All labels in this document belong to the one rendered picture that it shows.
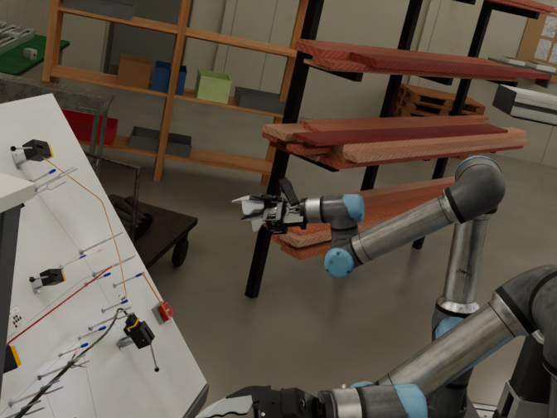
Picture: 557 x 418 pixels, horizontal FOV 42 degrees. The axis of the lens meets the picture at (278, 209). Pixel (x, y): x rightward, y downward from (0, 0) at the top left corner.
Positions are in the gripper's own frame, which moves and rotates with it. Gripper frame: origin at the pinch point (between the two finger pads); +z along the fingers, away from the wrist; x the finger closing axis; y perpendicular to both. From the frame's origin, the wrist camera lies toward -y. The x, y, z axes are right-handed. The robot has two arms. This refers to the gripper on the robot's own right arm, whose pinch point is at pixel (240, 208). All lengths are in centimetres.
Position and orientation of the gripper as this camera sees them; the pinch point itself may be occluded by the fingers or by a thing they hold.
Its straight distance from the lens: 209.1
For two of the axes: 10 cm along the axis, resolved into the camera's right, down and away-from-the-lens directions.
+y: -1.3, 8.2, -5.7
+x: 2.7, 5.8, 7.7
